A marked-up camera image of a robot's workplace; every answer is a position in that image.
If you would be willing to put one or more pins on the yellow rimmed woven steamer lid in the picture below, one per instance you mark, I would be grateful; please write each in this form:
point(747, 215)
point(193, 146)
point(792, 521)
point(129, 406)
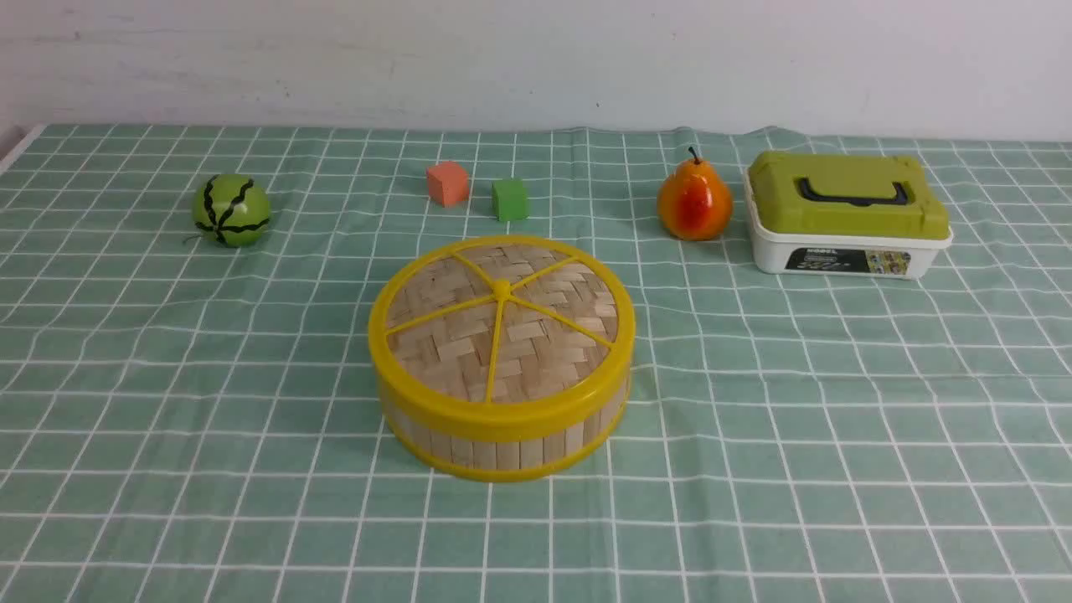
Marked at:
point(504, 338)

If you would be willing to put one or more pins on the bamboo steamer basket yellow rim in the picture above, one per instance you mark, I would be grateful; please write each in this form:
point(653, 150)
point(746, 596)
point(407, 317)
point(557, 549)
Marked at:
point(507, 461)

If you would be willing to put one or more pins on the white box with green lid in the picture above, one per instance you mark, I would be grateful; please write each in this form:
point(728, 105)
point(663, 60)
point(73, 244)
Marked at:
point(844, 214)

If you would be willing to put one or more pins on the green foam cube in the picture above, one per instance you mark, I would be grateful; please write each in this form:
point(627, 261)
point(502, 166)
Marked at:
point(510, 200)

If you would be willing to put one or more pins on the orange foam cube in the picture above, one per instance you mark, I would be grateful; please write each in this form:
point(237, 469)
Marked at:
point(448, 183)

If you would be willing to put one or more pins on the orange red toy pear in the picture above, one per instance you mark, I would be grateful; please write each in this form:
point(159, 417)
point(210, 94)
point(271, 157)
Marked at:
point(694, 203)

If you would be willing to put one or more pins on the green striped toy watermelon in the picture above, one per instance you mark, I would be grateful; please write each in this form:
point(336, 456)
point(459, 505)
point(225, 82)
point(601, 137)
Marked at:
point(231, 209)

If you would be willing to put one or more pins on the green checkered tablecloth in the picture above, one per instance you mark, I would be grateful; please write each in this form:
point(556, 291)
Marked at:
point(188, 421)

